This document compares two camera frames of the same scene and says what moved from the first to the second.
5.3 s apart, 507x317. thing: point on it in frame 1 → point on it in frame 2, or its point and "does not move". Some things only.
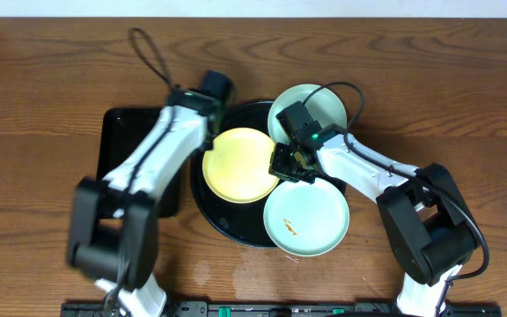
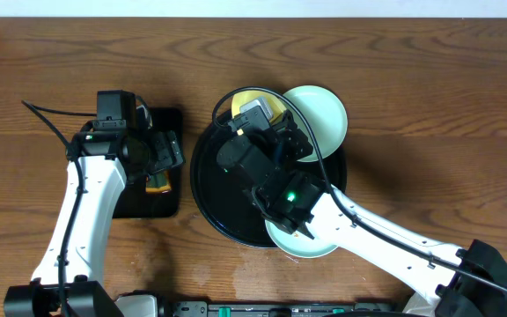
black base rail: x=288 y=309 does not move
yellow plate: x=237 y=169 → x=277 y=108
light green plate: x=325 y=106 does not move
